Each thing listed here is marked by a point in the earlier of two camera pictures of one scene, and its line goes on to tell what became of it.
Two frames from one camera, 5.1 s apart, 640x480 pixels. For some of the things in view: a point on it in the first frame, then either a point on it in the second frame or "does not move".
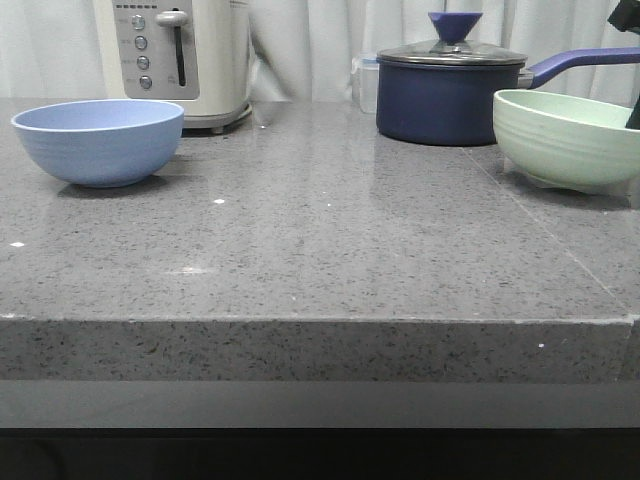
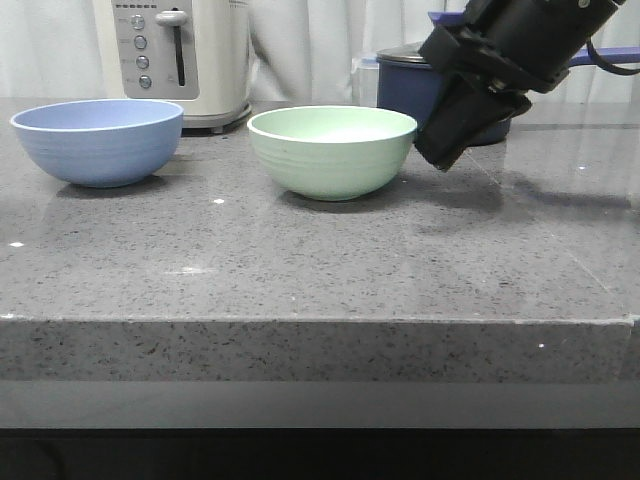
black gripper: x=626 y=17 to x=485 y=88
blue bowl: x=101 y=143 does not move
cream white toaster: x=191 y=53 does not move
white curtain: x=302 y=50 does not move
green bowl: x=568 y=142 to x=332 y=153
